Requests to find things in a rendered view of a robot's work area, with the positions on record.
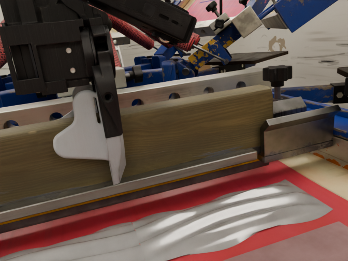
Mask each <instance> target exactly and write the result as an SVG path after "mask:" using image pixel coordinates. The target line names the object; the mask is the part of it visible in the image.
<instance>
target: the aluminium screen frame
mask: <svg viewBox="0 0 348 261"><path fill-rule="evenodd" d="M309 153H312V154H314V155H316V156H318V157H320V158H323V159H325V160H327V161H329V162H332V163H334V164H336V165H338V166H340V167H343V168H345V169H347V170H348V140H347V139H344V138H341V137H338V136H335V135H334V136H333V146H331V147H327V148H323V149H319V150H315V151H311V152H309Z"/></svg>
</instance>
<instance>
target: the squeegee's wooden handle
mask: <svg viewBox="0 0 348 261"><path fill-rule="evenodd" d="M120 115H121V122H122V129H123V139H124V148H125V159H126V166H125V169H124V172H123V175H122V178H124V177H128V176H132V175H137V174H140V173H144V172H148V171H153V170H157V169H162V168H166V167H170V166H174V165H179V164H183V163H188V162H192V161H196V160H200V159H204V158H208V157H213V156H217V155H221V154H225V153H230V152H234V151H239V150H243V149H247V148H253V149H254V150H256V151H257V154H259V153H260V127H261V126H262V125H263V123H264V122H265V121H266V120H269V119H273V94H272V90H271V88H270V87H268V86H265V85H260V84H259V85H253V86H247V87H243V88H238V89H232V90H226V91H220V92H214V93H208V94H202V95H196V96H191V97H185V98H179V99H173V100H167V101H161V102H157V103H151V104H145V105H140V106H133V107H128V108H122V109H120ZM73 121H74V117H71V118H65V119H59V120H53V121H47V122H41V123H35V124H30V125H23V126H18V127H12V128H6V129H0V206H4V205H8V204H13V203H16V202H20V201H25V200H29V199H33V198H38V197H42V196H47V195H51V194H55V193H59V192H64V191H68V190H73V189H77V188H80V187H84V186H89V185H93V184H98V183H102V182H106V181H110V180H112V176H111V171H110V166H109V161H107V160H102V159H75V158H63V157H60V156H59V155H57V154H56V152H55V150H54V147H53V139H54V137H55V136H56V135H57V134H58V133H60V132H61V131H63V130H64V129H65V128H67V127H68V126H70V125H71V124H72V123H73Z"/></svg>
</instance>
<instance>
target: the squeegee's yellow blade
mask: <svg viewBox="0 0 348 261"><path fill-rule="evenodd" d="M256 161H259V160H258V159H256V160H254V161H249V162H245V163H241V164H237V165H233V166H229V167H225V168H221V169H217V170H213V171H209V172H204V173H200V174H197V175H193V176H189V177H185V178H181V179H176V180H172V181H168V182H164V183H160V184H156V185H152V186H147V187H143V188H139V189H136V190H132V191H128V192H124V193H120V194H116V195H112V196H108V197H104V198H100V199H95V200H91V201H87V202H83V203H80V204H76V205H72V206H68V207H64V208H59V209H55V210H51V211H47V212H43V213H39V214H34V215H30V216H26V217H22V218H19V219H15V220H11V221H7V222H3V223H0V225H3V224H7V223H11V222H15V221H19V220H23V219H28V218H32V217H35V216H39V215H43V214H47V213H51V212H55V211H59V210H63V209H67V208H71V207H75V206H79V205H83V204H88V203H91V202H95V201H99V200H103V199H107V198H111V197H115V196H119V195H123V194H127V193H131V192H135V191H139V190H144V189H148V188H151V187H155V186H159V185H163V184H167V183H171V182H176V181H180V180H184V179H188V178H192V177H196V176H200V175H204V174H207V173H211V172H215V171H219V170H223V169H227V168H232V167H236V166H240V165H244V164H248V163H252V162H256Z"/></svg>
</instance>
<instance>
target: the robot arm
mask: <svg viewBox="0 0 348 261"><path fill-rule="evenodd" d="M83 2H85V3H87V4H85V3H83ZM88 4H89V5H88ZM0 5H1V9H2V13H3V17H4V21H5V22H4V23H1V24H2V26H0V36H1V40H2V44H3V48H4V51H5V56H6V59H7V63H8V67H9V70H10V74H11V78H12V82H13V86H14V90H15V92H16V95H25V94H32V93H42V95H43V96H44V95H51V94H57V93H64V92H68V88H72V87H75V88H74V90H73V92H72V98H73V101H72V106H73V109H72V111H71V112H69V113H68V114H66V115H64V116H63V117H61V118H60V119H65V118H71V117H74V121H73V123H72V124H71V125H70V126H68V127H67V128H65V129H64V130H63V131H61V132H60V133H58V134H57V135H56V136H55V137H54V139H53V147H54V150H55V152H56V154H57V155H59V156H60V157H63V158H75V159H90V160H107V161H109V166H110V171H111V176H112V182H113V185H116V184H119V183H120V181H121V178H122V175H123V172H124V169H125V166H126V159H125V148H124V139H123V129H122V122H121V115H120V107H119V100H118V94H117V89H116V84H115V76H116V73H115V61H114V55H113V49H112V43H111V38H110V33H109V29H108V26H107V25H106V24H107V22H108V15H107V14H106V13H105V12H107V13H109V14H111V15H113V16H116V17H118V18H120V19H122V20H124V21H127V22H129V23H131V24H133V25H135V26H138V27H140V28H142V29H144V30H146V31H148V32H151V33H152V35H151V36H153V37H155V38H157V39H159V40H160V41H161V42H163V43H168V44H171V45H177V43H188V42H189V40H190V38H191V35H192V33H193V30H194V28H195V25H196V23H197V19H196V18H195V17H194V16H192V15H190V14H189V12H188V11H187V10H185V9H183V8H181V7H179V6H177V5H175V4H173V3H170V2H164V1H162V0H0ZM90 5H92V6H90ZM97 8H98V9H97ZM99 9H100V10H99ZM103 11H105V12H103ZM16 73H17V74H16ZM89 82H91V84H90V83H89ZM93 98H94V101H93ZM94 103H95V106H94ZM98 112H99V117H100V123H98V122H97V117H96V113H98Z"/></svg>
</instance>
